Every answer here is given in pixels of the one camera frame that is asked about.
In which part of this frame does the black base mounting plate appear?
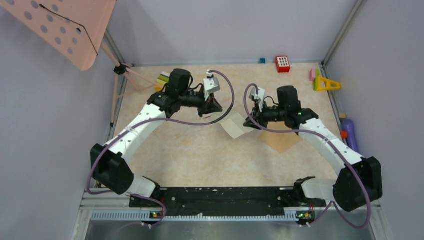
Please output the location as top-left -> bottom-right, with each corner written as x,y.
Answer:
129,187 -> 327,217

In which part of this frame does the pink perforated music stand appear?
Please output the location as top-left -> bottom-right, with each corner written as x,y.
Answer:
0,0 -> 160,114

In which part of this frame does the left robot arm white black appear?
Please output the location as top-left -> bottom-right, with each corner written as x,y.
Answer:
88,68 -> 223,207

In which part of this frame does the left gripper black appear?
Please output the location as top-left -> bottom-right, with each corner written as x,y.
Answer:
179,90 -> 223,117

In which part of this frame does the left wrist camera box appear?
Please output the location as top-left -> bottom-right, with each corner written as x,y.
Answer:
203,73 -> 221,100

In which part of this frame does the cream paper letter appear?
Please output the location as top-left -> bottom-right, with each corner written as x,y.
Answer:
219,112 -> 254,139

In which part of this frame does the aluminium frame rail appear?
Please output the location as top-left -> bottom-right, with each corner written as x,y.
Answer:
71,187 -> 392,240

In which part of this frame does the brown kraft envelope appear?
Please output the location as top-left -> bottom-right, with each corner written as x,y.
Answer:
259,130 -> 302,153

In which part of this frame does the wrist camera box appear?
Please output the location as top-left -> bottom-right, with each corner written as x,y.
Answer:
249,87 -> 266,112
203,73 -> 221,100

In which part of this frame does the yellow triangle toy block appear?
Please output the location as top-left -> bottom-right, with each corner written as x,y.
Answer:
313,76 -> 342,92

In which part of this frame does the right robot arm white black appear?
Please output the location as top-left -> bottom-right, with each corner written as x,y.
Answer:
243,83 -> 383,212

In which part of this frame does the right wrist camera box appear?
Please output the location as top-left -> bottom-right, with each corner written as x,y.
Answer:
249,87 -> 266,112

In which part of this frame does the pink green toy block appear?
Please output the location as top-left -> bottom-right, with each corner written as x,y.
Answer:
309,68 -> 321,82

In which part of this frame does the striped coloured block stack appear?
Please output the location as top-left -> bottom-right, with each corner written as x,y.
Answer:
154,72 -> 170,92

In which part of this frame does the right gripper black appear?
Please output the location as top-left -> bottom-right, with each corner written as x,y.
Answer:
243,99 -> 287,130

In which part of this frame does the red toy calculator block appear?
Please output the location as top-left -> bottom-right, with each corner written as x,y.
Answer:
275,55 -> 291,74

